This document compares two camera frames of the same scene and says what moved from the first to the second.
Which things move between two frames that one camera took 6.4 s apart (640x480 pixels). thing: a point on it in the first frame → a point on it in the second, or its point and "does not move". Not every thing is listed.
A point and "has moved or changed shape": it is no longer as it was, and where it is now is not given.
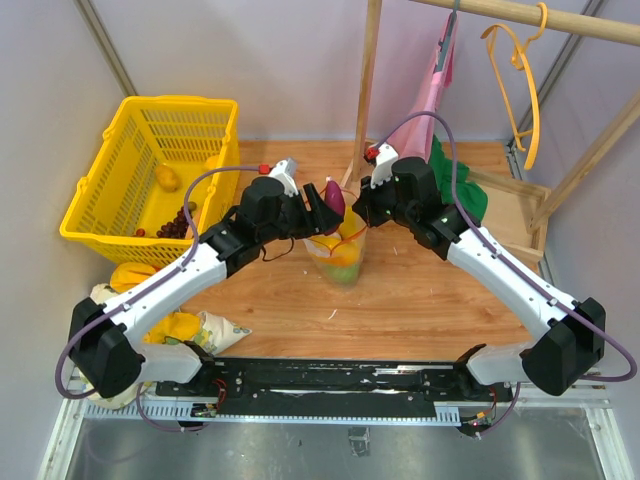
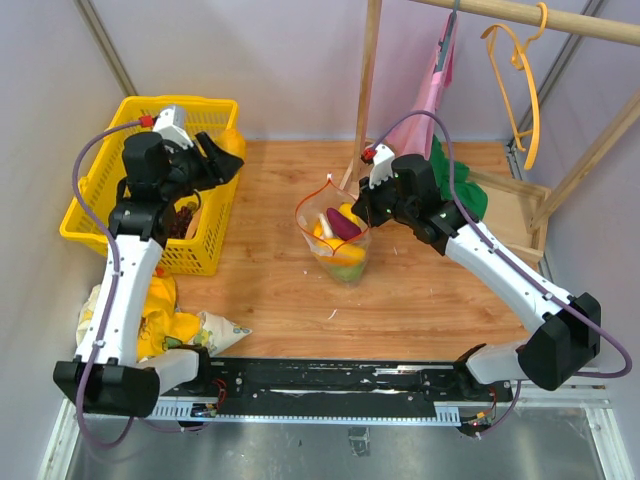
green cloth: (471, 197) does not move
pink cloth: (413, 136) does not move
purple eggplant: (334, 197) → (344, 228)
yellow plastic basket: (167, 170) does not move
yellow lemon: (167, 178) has moved or changed shape
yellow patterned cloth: (177, 328) does not move
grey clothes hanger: (444, 41) does not move
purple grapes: (177, 228) does not move
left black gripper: (326, 217) → (218, 167)
